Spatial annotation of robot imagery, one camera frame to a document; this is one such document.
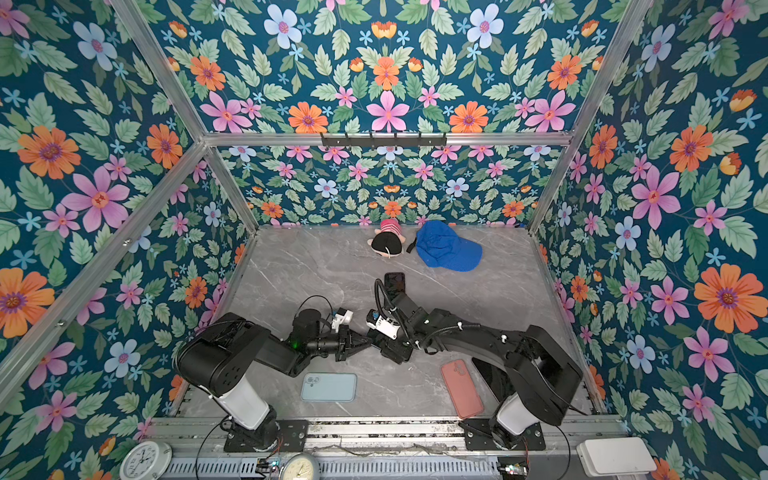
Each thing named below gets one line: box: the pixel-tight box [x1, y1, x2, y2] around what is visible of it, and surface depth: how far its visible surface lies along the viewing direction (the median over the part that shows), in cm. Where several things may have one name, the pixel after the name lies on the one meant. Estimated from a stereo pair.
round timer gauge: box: [279, 452, 321, 480], surface depth 67 cm
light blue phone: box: [300, 372, 358, 403], surface depth 84 cm
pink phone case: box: [441, 359, 484, 419], surface depth 84 cm
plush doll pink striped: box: [367, 218, 407, 258], surface depth 110 cm
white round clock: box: [119, 440, 173, 480], surface depth 69 cm
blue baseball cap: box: [416, 220, 483, 272], surface depth 111 cm
